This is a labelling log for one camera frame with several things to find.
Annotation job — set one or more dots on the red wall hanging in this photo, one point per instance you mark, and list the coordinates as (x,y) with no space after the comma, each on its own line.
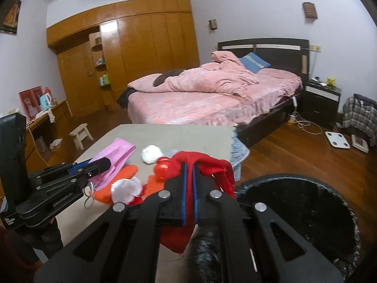
(10,16)

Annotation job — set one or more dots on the white paper ball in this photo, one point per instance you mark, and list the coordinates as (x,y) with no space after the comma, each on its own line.
(151,154)

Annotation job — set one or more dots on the pink paper bag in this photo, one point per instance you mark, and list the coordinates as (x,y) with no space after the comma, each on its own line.
(117,156)

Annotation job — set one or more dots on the green box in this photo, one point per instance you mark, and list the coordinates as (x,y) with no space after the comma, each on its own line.
(104,80)

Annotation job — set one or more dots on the red thermos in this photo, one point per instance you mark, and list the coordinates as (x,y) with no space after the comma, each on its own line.
(47,90)

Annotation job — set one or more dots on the orange cloth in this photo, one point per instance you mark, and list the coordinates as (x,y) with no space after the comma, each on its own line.
(125,172)
(152,184)

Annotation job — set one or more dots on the wall socket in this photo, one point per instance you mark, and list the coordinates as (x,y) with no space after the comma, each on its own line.
(315,47)

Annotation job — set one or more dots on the white plastic bag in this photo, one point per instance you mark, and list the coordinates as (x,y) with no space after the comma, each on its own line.
(56,143)

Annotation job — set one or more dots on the blue pillow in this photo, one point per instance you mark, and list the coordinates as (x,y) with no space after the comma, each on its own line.
(254,62)

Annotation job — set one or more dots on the red knit cloth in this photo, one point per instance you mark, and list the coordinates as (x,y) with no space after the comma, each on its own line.
(212,165)

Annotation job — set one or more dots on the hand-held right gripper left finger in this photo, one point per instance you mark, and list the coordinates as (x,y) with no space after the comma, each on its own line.
(184,194)

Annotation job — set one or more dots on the white red bathroom scale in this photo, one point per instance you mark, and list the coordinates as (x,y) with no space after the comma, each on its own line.
(360,143)

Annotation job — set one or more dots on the pink duvet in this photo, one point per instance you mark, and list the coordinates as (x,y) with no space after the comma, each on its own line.
(200,79)

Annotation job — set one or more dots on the brown cushion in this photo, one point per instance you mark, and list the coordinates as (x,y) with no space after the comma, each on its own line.
(165,78)

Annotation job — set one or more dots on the black round bin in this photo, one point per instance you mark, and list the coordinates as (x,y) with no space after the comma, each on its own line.
(297,212)

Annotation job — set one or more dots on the small wall lamp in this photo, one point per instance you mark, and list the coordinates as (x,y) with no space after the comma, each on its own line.
(212,24)

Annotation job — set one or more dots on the wooden wardrobe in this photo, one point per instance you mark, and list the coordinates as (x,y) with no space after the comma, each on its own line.
(147,44)

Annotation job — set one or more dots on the red box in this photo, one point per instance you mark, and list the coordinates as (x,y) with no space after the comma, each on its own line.
(28,103)

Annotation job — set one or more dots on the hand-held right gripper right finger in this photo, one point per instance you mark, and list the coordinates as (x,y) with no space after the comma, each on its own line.
(195,194)

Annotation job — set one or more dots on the small wooden stool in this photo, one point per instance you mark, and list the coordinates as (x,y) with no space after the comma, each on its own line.
(80,131)

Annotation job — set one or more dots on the red plastic ball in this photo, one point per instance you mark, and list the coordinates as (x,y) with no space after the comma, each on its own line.
(162,169)

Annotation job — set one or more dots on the yellow plush toy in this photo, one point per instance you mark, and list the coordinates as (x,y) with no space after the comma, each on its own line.
(331,82)

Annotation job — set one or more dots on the dark wooden bed frame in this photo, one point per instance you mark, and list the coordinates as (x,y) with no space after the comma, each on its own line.
(282,57)

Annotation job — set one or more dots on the blue fringed table cover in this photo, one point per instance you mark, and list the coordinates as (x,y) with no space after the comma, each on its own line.
(240,153)

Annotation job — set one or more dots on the black white nightstand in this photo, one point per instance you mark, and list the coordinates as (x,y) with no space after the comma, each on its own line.
(319,109)

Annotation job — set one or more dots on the blue kettle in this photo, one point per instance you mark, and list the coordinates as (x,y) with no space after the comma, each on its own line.
(45,101)

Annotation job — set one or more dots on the black clothing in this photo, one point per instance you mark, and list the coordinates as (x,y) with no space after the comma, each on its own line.
(125,98)

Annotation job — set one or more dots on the white device on nightstand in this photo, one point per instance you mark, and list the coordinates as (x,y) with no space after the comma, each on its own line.
(318,81)

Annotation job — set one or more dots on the person's left forearm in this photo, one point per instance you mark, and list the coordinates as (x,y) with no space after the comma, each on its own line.
(14,256)

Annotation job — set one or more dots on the wooden desk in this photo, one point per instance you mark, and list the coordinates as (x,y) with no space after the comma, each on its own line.
(59,112)

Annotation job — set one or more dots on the white tissue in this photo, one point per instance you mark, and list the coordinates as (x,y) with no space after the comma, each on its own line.
(126,188)

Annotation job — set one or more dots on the large wall lamp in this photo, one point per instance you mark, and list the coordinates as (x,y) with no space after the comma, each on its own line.
(310,10)

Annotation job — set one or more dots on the pink bed sheet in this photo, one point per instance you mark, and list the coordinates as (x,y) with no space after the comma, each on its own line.
(182,106)

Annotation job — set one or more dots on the plaid cloth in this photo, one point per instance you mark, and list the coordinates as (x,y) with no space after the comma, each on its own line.
(358,118)

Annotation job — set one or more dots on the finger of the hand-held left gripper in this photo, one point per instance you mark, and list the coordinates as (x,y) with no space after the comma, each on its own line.
(100,166)
(77,168)

